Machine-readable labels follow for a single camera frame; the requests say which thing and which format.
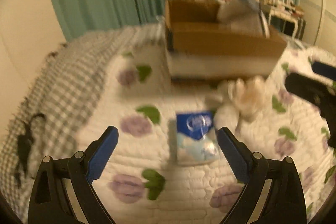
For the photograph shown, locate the blue white tissue pack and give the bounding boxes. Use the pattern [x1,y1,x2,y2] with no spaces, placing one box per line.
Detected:
[176,111,219,166]

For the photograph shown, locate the white louvered wardrobe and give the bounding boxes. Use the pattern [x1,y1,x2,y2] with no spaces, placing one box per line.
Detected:
[299,0,335,54]

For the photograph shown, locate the white dressing table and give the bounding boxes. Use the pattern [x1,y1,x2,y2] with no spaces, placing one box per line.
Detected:
[261,4,306,40]

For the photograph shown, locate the checkered grey white bedsheet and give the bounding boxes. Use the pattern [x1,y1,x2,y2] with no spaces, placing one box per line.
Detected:
[1,23,164,222]

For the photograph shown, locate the brown cardboard box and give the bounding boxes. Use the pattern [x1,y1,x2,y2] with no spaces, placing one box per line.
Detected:
[165,0,287,58]

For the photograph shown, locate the black charging cable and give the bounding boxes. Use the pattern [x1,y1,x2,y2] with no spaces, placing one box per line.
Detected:
[14,113,47,188]

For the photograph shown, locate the white floral quilt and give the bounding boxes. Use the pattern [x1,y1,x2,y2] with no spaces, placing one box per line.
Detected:
[76,46,335,223]

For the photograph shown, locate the white plush toy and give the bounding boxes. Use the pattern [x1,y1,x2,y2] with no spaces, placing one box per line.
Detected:
[214,76,266,132]

